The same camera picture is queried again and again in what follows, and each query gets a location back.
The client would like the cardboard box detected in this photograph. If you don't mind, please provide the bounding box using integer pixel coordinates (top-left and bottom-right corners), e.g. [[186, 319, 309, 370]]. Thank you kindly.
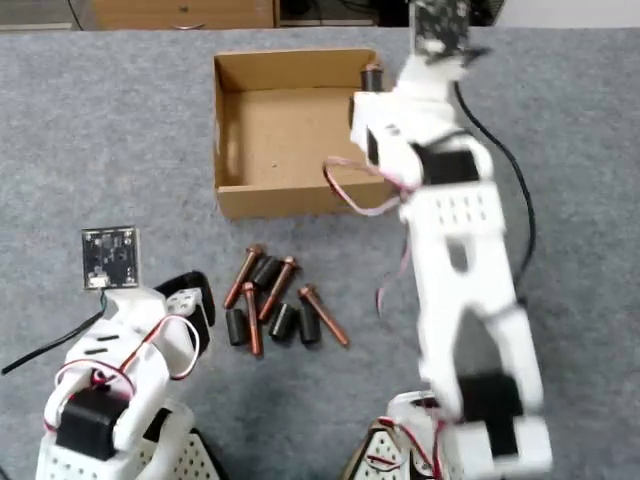
[[213, 47, 399, 220]]

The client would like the copper bolt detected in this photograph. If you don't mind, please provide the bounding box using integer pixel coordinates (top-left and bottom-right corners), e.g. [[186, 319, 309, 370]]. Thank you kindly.
[[223, 243, 267, 310], [297, 284, 352, 349], [257, 255, 302, 323], [241, 281, 265, 359]]

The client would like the wooden cabinet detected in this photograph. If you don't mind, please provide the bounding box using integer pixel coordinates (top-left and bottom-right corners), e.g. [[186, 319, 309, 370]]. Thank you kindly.
[[92, 0, 280, 30]]

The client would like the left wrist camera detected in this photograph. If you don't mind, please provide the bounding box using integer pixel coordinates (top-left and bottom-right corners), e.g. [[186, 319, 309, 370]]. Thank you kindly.
[[81, 226, 140, 292]]

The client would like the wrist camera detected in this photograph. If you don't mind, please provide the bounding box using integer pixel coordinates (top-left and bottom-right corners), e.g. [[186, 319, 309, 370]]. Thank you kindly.
[[407, 0, 494, 69], [81, 226, 140, 292]]

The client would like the black cable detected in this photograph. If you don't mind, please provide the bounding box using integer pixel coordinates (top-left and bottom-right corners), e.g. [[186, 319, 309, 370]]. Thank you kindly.
[[452, 79, 539, 306], [0, 292, 109, 376]]

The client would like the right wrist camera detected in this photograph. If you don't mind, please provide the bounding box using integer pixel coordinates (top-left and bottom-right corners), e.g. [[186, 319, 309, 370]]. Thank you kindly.
[[407, 0, 494, 69]]

